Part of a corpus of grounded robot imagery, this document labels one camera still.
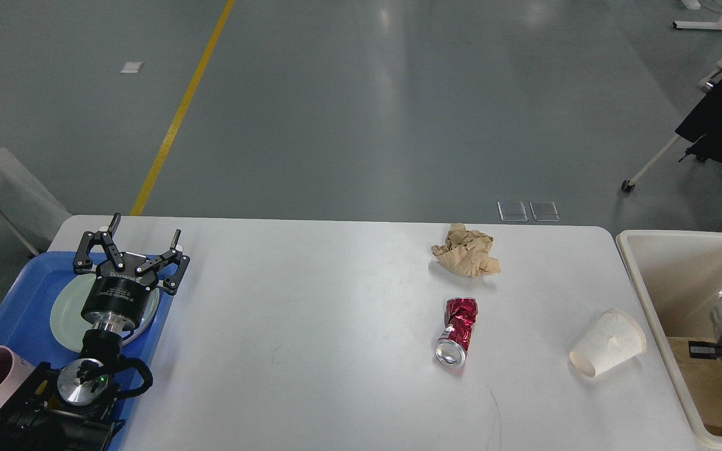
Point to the beige plastic bin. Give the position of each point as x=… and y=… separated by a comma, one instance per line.
x=677, y=276

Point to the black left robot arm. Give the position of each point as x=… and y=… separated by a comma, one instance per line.
x=75, y=407

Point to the small white paper cup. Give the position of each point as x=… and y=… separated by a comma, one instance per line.
x=614, y=338

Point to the brown paper bag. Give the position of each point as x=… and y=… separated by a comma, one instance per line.
x=703, y=379

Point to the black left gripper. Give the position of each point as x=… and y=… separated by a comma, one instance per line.
x=121, y=299

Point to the white wheeled rack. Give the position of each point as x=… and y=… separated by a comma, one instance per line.
x=654, y=160

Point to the person in white trousers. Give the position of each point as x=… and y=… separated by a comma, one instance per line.
x=26, y=201

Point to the blue plastic tray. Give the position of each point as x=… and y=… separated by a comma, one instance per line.
x=25, y=324

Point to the crushed red soda can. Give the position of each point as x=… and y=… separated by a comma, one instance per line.
x=452, y=345

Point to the brown paper ball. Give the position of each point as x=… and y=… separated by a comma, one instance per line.
x=466, y=252

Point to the green plate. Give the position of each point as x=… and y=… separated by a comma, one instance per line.
x=68, y=326

